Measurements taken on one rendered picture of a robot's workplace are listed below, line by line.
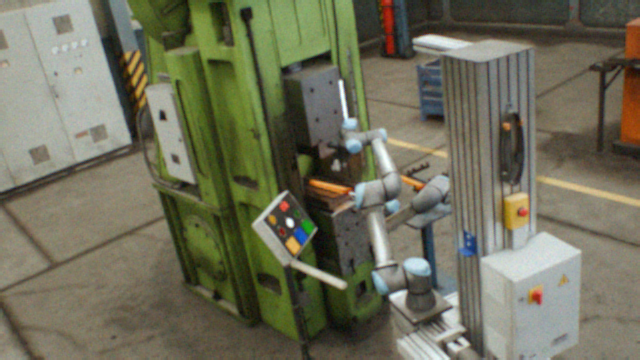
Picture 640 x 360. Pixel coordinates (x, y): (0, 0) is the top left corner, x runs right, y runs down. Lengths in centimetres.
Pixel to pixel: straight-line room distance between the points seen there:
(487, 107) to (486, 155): 19
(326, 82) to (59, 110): 533
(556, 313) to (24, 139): 688
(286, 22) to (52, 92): 521
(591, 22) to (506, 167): 872
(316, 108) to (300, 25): 48
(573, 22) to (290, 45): 810
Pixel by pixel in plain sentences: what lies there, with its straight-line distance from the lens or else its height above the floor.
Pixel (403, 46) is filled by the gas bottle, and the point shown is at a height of 23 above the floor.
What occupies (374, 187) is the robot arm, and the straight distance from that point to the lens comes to 284.
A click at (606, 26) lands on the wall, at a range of 1089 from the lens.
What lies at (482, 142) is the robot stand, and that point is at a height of 172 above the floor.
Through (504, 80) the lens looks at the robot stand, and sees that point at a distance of 229.
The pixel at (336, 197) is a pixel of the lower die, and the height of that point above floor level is 98.
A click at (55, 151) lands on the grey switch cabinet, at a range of 838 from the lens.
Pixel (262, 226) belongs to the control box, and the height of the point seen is 116.
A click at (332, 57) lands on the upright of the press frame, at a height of 178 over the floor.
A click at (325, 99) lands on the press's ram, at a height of 160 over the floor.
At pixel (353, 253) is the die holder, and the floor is 58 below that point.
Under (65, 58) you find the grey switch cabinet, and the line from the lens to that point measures 827.
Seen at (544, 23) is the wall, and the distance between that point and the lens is 1142.
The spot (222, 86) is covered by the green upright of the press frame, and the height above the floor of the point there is 175.
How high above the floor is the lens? 260
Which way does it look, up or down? 25 degrees down
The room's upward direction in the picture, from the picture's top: 10 degrees counter-clockwise
